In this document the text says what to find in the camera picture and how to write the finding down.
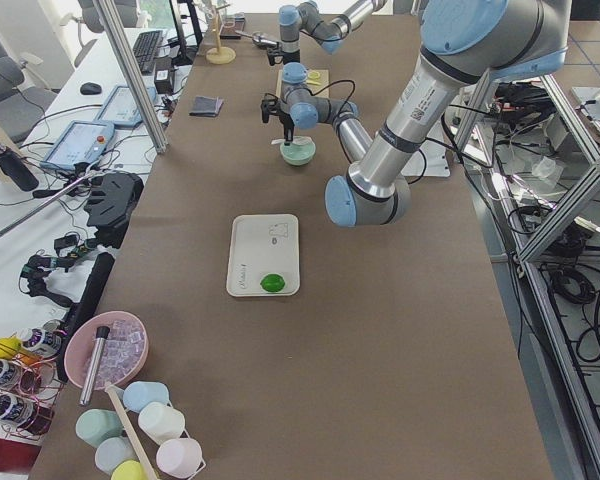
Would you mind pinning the green cup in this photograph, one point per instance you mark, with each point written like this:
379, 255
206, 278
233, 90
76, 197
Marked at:
94, 426

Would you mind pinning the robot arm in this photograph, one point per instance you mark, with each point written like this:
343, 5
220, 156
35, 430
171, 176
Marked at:
306, 18
460, 42

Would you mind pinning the yellow cup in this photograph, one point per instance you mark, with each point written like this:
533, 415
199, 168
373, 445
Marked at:
129, 470

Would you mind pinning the pink cup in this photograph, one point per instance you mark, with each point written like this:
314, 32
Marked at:
180, 457

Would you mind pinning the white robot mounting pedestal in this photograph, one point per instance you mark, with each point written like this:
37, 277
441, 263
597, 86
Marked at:
433, 162

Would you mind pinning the white cup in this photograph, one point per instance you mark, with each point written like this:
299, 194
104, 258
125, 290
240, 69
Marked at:
161, 422

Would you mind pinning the black water bottle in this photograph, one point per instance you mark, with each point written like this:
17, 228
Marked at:
13, 166

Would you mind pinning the wooden mug tree stand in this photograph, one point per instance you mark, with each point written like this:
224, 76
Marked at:
211, 46

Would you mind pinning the pink bowl with ice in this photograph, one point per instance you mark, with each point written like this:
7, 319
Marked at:
125, 350

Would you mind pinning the teach pendant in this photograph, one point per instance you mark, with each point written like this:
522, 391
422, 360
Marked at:
81, 142
119, 109

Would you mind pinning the blue cup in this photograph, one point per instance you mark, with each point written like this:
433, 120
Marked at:
137, 395

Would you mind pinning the white ceramic soup spoon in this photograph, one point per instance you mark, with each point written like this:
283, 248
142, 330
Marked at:
298, 140

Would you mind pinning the black keyboard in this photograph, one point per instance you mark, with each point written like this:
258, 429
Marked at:
145, 49

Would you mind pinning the black computer mouse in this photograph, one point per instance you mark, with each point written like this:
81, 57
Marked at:
90, 88

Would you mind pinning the metal tube in bowl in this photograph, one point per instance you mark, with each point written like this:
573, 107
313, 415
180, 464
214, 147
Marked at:
101, 337

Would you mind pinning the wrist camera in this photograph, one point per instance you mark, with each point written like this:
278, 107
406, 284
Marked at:
275, 55
269, 107

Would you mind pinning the grey folded cloth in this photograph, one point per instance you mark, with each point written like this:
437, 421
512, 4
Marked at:
204, 106

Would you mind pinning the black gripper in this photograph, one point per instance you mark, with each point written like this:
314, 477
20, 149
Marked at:
285, 120
273, 51

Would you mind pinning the teach pendant near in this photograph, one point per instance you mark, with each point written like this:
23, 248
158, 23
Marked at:
81, 142

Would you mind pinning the light green bowl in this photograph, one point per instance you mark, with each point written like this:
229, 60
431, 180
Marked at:
298, 155

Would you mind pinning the aluminium frame post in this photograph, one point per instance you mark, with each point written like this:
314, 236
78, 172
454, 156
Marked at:
115, 32

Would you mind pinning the metal scoop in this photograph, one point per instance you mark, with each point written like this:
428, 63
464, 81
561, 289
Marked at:
260, 39

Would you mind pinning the teach pendant far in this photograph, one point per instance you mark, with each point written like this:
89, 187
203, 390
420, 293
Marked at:
119, 109

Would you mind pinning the beige rabbit serving tray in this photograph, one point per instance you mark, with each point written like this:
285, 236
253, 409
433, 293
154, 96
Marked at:
262, 244

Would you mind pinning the green lime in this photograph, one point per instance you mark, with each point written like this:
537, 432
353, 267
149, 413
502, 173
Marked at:
273, 283

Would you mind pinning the bamboo cutting board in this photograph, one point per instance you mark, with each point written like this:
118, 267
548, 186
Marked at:
320, 87

